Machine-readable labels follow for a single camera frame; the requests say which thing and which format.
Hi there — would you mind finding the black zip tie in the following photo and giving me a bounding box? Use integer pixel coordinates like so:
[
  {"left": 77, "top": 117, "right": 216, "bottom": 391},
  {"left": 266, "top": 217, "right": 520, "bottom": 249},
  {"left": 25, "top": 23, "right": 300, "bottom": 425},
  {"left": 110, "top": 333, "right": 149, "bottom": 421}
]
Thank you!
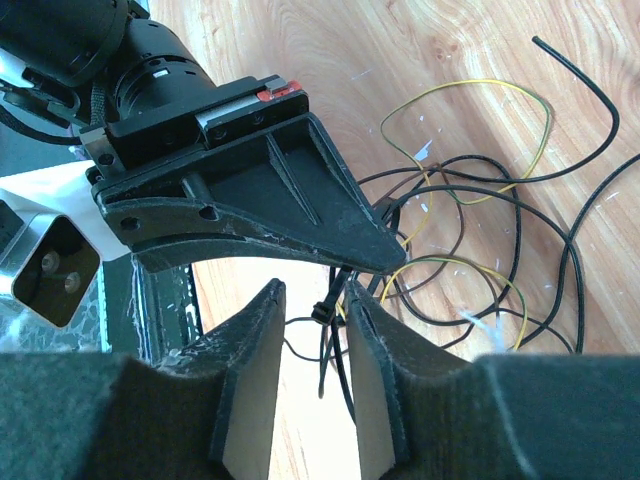
[{"left": 311, "top": 198, "right": 401, "bottom": 424}]

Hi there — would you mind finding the yellow green wire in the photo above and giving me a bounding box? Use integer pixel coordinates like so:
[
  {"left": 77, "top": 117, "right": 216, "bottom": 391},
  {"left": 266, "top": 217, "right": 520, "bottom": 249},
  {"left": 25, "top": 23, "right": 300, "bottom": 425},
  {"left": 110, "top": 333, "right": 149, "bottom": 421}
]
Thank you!
[{"left": 335, "top": 79, "right": 552, "bottom": 351}]

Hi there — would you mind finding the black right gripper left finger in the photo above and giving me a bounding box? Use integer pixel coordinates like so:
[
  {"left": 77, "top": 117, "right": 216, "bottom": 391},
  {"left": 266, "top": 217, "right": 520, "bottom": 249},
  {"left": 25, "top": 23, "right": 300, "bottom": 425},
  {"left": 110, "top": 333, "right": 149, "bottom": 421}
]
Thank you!
[{"left": 1, "top": 279, "right": 286, "bottom": 479}]

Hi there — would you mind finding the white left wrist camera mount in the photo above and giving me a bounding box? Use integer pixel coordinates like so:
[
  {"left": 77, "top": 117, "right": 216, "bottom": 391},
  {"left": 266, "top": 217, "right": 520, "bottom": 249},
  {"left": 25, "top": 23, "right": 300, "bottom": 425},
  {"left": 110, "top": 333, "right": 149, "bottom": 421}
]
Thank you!
[{"left": 1, "top": 161, "right": 131, "bottom": 329}]

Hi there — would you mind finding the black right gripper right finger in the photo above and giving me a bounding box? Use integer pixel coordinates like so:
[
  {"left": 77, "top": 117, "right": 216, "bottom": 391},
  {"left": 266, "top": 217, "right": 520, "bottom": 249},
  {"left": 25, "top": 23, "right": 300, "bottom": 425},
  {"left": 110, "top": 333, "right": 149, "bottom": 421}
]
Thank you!
[{"left": 346, "top": 282, "right": 639, "bottom": 479}]

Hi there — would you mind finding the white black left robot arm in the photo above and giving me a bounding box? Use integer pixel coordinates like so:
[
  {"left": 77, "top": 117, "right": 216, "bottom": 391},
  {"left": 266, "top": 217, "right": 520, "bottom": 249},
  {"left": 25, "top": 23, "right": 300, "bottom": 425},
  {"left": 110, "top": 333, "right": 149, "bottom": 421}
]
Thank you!
[{"left": 1, "top": 1, "right": 406, "bottom": 274}]

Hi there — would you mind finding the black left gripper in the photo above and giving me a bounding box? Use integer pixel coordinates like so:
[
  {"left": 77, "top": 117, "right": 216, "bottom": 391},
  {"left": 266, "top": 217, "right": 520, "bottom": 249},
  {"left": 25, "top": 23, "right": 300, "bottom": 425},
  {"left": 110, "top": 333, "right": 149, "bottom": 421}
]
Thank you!
[{"left": 84, "top": 75, "right": 406, "bottom": 274}]

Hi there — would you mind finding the long black wire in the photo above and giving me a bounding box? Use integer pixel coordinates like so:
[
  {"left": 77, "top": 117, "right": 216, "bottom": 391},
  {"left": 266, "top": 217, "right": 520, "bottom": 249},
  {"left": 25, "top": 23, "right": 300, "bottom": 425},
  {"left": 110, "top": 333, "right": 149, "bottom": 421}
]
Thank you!
[
  {"left": 359, "top": 35, "right": 621, "bottom": 354},
  {"left": 317, "top": 152, "right": 640, "bottom": 401}
]

